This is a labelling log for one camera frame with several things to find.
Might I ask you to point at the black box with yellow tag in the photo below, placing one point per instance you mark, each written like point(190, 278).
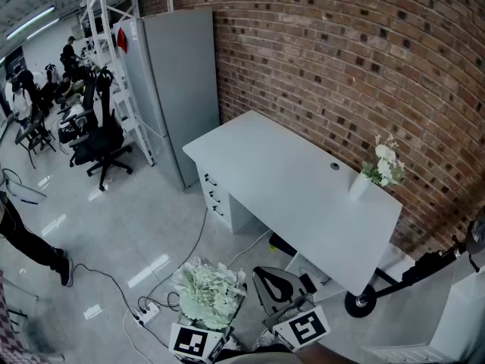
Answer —
point(282, 245)

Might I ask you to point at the person's light shirt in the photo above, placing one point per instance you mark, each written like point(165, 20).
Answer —
point(257, 358)

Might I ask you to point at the round grey stand base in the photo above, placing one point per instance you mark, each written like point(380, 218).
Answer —
point(26, 193)

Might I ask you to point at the dark grey cap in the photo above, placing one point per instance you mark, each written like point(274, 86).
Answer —
point(475, 237)

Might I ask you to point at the red cloth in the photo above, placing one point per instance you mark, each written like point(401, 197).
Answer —
point(121, 41)

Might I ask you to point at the white desk with drawers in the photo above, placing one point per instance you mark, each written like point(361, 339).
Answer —
point(284, 173)

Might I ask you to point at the ceiling light tube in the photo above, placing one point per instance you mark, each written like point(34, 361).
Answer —
point(30, 23)

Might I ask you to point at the person's right shoe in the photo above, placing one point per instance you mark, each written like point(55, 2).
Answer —
point(266, 337)

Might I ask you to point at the low white cabinet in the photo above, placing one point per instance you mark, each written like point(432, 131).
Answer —
point(462, 309)

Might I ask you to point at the black office chair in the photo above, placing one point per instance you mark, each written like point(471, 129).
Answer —
point(89, 93)
point(108, 139)

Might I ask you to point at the small black table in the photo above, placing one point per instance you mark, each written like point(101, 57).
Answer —
point(32, 127)

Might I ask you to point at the white drawer cabinet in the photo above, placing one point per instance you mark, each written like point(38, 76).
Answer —
point(223, 203)

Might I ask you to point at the person's left shoe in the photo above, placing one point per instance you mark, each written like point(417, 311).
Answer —
point(233, 342)

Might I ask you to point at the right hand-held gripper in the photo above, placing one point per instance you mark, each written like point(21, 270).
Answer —
point(303, 328)

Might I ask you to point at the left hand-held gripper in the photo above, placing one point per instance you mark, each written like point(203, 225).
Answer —
point(189, 341)

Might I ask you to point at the pale green flowers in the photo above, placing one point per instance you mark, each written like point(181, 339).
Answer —
point(208, 294)

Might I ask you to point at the grey partition panel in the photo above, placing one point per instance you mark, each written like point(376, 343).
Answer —
point(182, 89)

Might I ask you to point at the checkered cloth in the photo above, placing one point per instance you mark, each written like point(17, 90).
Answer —
point(9, 339)

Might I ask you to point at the person's right forearm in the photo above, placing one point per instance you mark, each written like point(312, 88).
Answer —
point(322, 355)

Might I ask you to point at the person's shoe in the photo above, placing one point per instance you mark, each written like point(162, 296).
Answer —
point(266, 337)
point(233, 342)

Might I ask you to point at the white power strip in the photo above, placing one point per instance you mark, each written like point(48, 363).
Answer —
point(148, 313)

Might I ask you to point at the small daisy bouquet in vase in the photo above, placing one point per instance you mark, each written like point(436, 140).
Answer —
point(384, 165)

